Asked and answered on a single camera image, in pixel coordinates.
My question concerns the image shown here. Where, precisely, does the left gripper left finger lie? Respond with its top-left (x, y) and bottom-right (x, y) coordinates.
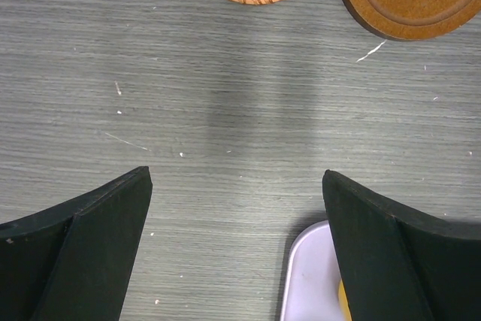
top-left (1, 166), bottom-right (152, 320)

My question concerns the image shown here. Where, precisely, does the lavender plastic tray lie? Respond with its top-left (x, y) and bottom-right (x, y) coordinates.
top-left (279, 220), bottom-right (344, 321)

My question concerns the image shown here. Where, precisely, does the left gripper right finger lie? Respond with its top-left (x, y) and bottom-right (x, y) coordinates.
top-left (322, 170), bottom-right (480, 320)

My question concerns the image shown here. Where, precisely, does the yellow glass mug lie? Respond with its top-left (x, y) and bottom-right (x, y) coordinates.
top-left (338, 280), bottom-right (352, 321)

